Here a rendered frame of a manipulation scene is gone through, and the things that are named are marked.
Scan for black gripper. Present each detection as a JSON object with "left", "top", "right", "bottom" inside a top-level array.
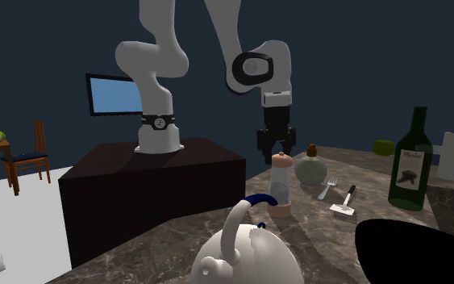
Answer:
[{"left": 256, "top": 105, "right": 297, "bottom": 165}]

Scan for clear pepper mill tan ends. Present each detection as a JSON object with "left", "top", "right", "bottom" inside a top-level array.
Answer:
[{"left": 267, "top": 151, "right": 295, "bottom": 219}]

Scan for round green corked flask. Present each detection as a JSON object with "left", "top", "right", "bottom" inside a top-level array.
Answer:
[{"left": 294, "top": 143, "right": 328, "bottom": 186}]

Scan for silver fork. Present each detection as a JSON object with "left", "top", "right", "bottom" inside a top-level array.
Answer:
[{"left": 317, "top": 176, "right": 339, "bottom": 201}]

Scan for green round object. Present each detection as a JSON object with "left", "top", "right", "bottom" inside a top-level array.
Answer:
[{"left": 373, "top": 139, "right": 396, "bottom": 157}]

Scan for green wine bottle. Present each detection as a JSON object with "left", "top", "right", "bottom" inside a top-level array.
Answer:
[{"left": 387, "top": 106, "right": 435, "bottom": 212}]

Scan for dark robot stand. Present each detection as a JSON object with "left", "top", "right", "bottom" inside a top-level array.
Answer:
[{"left": 58, "top": 137, "right": 248, "bottom": 269}]

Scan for black framed blue window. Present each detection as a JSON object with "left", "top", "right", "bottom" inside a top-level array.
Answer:
[{"left": 85, "top": 73, "right": 145, "bottom": 117}]

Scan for white paper towel roll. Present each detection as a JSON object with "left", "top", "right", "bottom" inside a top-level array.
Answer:
[{"left": 435, "top": 131, "right": 454, "bottom": 182}]

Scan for black rounded object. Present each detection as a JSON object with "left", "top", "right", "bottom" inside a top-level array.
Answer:
[{"left": 354, "top": 218, "right": 454, "bottom": 284}]

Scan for wooden chair blue seat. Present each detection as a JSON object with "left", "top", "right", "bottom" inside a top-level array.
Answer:
[{"left": 0, "top": 119, "right": 52, "bottom": 197}]

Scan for white spatula black handle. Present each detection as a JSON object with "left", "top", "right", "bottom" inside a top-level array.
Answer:
[{"left": 329, "top": 184, "right": 357, "bottom": 217}]

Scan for white kettle blue handle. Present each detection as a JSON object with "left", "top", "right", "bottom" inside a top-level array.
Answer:
[{"left": 190, "top": 193, "right": 306, "bottom": 284}]

